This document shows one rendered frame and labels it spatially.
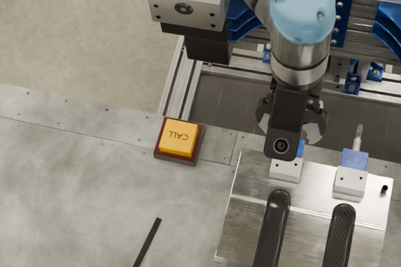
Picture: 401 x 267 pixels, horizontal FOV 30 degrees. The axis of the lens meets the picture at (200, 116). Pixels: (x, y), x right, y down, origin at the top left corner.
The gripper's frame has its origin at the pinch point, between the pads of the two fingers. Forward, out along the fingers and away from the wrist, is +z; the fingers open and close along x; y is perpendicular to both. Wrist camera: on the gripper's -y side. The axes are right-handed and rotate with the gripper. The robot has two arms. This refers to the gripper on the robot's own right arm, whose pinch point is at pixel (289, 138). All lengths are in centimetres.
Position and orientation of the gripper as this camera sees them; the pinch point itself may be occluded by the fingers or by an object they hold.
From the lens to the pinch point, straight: 117.3
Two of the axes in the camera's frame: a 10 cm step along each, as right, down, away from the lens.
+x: -9.7, -1.9, 1.7
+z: 0.7, 4.4, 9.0
